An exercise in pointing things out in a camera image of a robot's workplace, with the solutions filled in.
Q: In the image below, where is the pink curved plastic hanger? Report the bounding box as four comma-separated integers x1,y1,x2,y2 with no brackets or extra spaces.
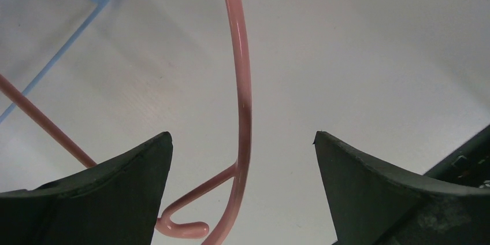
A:
1,0,252,244

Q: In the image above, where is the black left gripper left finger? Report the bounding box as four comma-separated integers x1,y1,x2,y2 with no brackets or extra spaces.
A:
1,132,173,244

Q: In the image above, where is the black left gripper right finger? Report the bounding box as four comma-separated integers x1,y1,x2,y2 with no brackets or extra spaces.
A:
314,131,489,244

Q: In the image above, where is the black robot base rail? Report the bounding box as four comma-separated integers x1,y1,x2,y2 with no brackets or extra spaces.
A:
424,127,489,188

